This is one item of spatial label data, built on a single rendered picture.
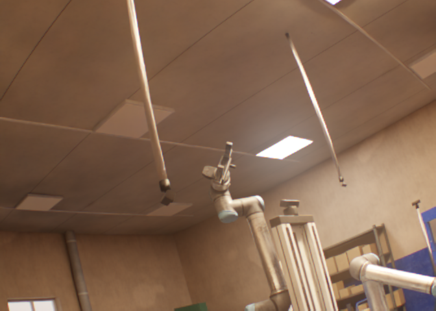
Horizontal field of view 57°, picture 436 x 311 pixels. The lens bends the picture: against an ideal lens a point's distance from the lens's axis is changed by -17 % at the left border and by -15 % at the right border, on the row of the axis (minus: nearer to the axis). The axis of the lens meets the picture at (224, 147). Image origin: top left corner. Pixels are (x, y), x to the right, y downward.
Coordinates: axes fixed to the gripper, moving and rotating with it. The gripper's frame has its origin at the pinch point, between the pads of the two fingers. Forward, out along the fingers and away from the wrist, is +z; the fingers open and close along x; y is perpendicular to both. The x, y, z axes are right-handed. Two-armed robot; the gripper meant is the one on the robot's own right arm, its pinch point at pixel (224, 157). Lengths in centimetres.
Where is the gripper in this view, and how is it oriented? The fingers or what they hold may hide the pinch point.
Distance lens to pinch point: 213.5
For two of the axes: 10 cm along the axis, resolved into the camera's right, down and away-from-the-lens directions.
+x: -2.7, 7.5, -6.1
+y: 9.6, 2.8, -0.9
